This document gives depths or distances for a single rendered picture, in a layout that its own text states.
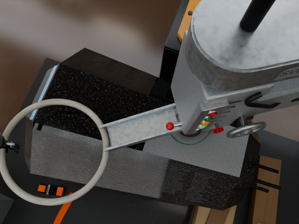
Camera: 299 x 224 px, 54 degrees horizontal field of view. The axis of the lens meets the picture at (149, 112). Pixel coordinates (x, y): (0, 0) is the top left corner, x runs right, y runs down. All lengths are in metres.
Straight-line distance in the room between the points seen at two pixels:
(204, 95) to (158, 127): 0.59
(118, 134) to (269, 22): 0.88
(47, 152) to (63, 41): 1.32
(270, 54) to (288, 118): 1.97
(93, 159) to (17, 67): 1.40
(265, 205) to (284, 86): 1.40
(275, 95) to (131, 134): 0.66
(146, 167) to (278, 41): 0.99
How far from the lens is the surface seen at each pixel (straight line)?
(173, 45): 1.79
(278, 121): 2.61
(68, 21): 2.83
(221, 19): 0.72
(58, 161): 1.66
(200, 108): 0.80
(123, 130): 1.39
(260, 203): 2.31
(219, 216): 2.09
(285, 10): 0.78
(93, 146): 1.52
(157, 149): 1.46
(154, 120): 1.36
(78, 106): 1.44
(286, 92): 1.06
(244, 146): 1.55
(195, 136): 1.47
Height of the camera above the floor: 2.28
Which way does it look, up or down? 73 degrees down
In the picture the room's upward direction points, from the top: 5 degrees clockwise
